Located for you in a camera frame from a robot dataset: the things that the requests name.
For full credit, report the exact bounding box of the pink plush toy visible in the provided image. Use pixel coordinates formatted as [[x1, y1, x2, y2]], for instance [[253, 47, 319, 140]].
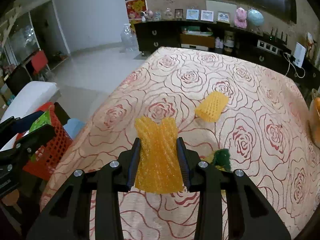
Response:
[[234, 7, 247, 29]]

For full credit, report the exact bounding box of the framed picture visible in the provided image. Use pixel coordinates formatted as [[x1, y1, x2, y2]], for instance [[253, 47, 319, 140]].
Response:
[[201, 10, 214, 22], [186, 9, 199, 21], [217, 11, 230, 24]]

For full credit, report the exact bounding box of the framed picture right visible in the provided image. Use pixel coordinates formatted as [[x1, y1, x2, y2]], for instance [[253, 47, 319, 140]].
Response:
[[217, 11, 230, 24]]

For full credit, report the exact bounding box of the framed picture middle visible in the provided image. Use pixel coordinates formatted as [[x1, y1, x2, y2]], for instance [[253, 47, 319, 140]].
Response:
[[201, 10, 214, 22]]

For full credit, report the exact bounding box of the yellow foam net sleeve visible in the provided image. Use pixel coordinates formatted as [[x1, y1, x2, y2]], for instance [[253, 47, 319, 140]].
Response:
[[135, 116, 184, 194]]

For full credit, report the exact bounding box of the white router box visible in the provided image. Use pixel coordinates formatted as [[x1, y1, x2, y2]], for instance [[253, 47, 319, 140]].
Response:
[[293, 42, 306, 68]]

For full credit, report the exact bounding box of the red chair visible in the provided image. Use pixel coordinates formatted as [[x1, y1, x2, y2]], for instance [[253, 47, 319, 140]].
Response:
[[31, 50, 52, 81]]

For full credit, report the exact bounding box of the red plastic mesh basket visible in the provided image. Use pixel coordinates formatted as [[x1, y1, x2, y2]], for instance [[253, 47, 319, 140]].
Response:
[[23, 102, 72, 181]]

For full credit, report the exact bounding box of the bright green wrapper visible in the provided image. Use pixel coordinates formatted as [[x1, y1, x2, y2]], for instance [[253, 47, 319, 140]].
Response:
[[29, 110, 52, 132]]

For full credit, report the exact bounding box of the green yellow snack wrapper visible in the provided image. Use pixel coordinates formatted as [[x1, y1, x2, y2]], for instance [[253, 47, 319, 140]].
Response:
[[204, 148, 231, 172]]

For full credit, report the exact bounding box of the light blue globe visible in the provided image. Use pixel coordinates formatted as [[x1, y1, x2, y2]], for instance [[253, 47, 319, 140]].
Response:
[[247, 9, 264, 27]]

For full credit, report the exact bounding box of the small dark photo frame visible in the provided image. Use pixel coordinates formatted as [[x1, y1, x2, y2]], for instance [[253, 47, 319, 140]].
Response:
[[175, 9, 183, 20]]

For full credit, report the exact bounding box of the small yellow foam net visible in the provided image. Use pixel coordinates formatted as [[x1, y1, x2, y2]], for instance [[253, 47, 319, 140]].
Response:
[[195, 91, 229, 122]]

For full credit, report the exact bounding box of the red festive door poster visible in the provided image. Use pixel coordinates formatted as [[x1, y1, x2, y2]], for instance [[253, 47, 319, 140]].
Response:
[[125, 0, 147, 24]]

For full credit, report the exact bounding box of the black tv cabinet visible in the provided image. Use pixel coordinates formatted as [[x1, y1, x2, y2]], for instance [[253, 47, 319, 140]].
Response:
[[134, 20, 319, 89]]

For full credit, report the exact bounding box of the large clear water jug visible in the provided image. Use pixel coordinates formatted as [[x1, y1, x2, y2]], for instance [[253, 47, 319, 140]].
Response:
[[120, 23, 138, 52]]

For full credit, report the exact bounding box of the framed picture left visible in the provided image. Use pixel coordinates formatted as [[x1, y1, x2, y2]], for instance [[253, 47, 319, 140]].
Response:
[[186, 9, 199, 21]]

